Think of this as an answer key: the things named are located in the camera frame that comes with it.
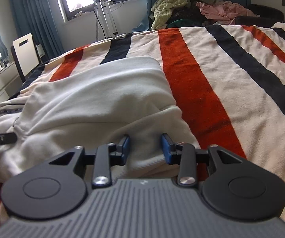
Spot white and black chair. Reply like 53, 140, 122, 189
10, 33, 41, 83

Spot black armchair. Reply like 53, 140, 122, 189
234, 4, 285, 26

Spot white sweatshirt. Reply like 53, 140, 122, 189
0, 57, 200, 180

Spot pink garment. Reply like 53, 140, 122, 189
199, 1, 260, 21

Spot garment steamer stand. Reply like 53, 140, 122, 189
84, 0, 124, 39

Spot striped blanket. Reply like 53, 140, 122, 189
0, 22, 285, 228

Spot yellow-green knit blanket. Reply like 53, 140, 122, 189
151, 0, 191, 30

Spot rags on windowsill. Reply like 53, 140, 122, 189
72, 3, 90, 19

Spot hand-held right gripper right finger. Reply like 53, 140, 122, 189
160, 133, 247, 186

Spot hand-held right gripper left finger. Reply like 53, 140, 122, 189
49, 134, 131, 188

